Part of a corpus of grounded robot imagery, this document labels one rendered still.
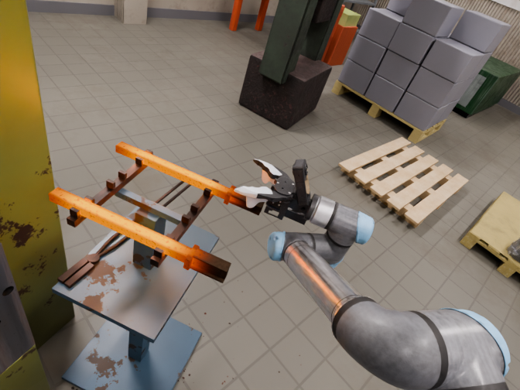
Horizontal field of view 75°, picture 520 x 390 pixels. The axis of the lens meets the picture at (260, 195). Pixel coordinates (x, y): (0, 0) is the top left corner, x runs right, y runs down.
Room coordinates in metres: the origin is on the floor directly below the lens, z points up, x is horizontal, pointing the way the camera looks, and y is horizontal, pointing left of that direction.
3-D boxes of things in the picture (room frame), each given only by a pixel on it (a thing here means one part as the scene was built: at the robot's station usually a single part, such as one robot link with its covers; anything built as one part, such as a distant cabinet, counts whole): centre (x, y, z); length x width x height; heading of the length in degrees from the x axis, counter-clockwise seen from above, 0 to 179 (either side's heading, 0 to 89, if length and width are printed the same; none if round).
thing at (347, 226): (0.67, -0.24, 1.00); 0.11 x 0.08 x 0.09; 85
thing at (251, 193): (0.64, 0.02, 1.00); 0.09 x 0.03 x 0.06; 121
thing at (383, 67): (4.43, -1.16, 0.65); 1.26 x 0.84 x 1.31; 58
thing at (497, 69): (6.39, -2.26, 0.34); 1.71 x 1.61 x 0.68; 56
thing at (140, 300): (0.60, 0.25, 0.66); 0.40 x 0.30 x 0.02; 174
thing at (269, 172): (0.75, 0.01, 1.00); 0.09 x 0.03 x 0.06; 49
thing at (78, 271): (0.73, 0.34, 0.68); 0.60 x 0.04 x 0.01; 167
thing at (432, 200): (2.81, -1.20, 0.05); 1.25 x 0.83 x 0.11; 143
